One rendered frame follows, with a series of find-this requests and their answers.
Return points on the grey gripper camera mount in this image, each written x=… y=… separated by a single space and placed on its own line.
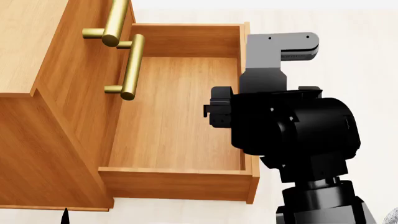
x=264 y=53

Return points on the open wooden drawer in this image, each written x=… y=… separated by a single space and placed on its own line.
x=174 y=116

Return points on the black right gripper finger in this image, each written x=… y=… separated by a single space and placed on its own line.
x=221 y=107

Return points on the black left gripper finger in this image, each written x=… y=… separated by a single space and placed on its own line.
x=65 y=218

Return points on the grey patterned object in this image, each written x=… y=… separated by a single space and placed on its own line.
x=392 y=218

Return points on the wooden cabinet body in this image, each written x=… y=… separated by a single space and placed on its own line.
x=46 y=140

